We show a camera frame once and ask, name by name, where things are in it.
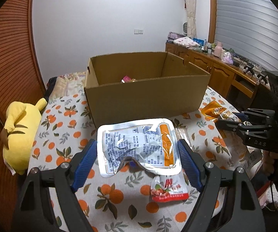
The yellow plush toy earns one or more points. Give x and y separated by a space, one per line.
18 133

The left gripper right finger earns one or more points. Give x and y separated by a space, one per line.
241 210

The white orange snack pouch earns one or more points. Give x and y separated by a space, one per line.
150 143

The orange snack packet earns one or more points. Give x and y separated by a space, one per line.
214 111

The window roller blind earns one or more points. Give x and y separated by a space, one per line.
250 28

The brown cardboard box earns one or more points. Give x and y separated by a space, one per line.
166 86

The purple tissue pack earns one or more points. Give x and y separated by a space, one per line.
227 58

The wooden louvered wardrobe door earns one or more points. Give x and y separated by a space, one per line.
20 80

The wooden sideboard cabinet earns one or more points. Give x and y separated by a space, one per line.
230 82

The white red duck snack pouch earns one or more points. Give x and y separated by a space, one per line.
169 188

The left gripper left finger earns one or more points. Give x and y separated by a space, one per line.
34 211

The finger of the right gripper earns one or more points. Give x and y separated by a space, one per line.
229 125
254 113

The wall switch plate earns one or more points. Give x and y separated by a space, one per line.
138 31

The pink snack packet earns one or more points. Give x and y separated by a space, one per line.
127 79

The folded dotted cloth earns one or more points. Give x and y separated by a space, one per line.
186 42

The white patterned curtain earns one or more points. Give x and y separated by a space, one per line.
191 18

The pink bottle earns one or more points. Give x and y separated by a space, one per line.
218 49

